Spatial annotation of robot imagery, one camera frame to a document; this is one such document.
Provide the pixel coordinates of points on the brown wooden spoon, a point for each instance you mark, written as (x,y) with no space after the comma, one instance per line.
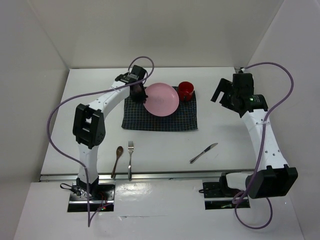
(119,152)

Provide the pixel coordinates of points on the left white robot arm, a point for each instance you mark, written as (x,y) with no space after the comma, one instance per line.
(89,123)

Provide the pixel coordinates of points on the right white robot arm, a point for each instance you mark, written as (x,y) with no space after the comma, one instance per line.
(274,177)

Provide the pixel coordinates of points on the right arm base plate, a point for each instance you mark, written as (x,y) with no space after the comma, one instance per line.
(217,197)

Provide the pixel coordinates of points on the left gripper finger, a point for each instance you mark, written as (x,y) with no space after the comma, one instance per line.
(143,95)
(137,98)

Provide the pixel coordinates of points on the dark checked cloth napkin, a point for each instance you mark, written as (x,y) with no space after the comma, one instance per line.
(180,117)

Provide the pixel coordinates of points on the red mug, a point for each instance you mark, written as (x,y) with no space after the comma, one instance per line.
(185,91)

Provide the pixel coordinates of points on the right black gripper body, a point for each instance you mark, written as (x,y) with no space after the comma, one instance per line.
(228,101)

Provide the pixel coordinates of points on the silver table knife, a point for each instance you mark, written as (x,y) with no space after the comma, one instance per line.
(203,152)

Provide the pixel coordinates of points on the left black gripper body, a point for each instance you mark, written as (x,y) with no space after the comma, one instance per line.
(139,89)

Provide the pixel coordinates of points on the silver fork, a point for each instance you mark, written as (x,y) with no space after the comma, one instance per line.
(130,151)

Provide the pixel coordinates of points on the pink plastic plate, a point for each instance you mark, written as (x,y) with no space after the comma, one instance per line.
(162,101)

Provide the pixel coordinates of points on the aluminium rail front edge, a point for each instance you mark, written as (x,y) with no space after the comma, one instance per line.
(154,176)

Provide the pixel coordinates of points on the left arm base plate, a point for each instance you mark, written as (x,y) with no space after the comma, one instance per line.
(102,198)

